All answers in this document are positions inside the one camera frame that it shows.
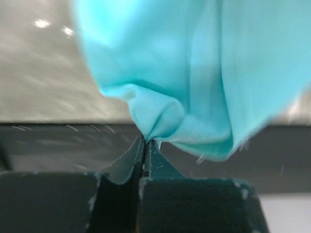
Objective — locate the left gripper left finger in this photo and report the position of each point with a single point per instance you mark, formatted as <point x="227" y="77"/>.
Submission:
<point x="124" y="167"/>

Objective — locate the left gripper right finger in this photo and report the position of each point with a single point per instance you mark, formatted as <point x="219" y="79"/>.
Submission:
<point x="157" y="166"/>

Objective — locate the teal t shirt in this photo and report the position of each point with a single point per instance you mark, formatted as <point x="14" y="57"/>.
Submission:
<point x="203" y="75"/>

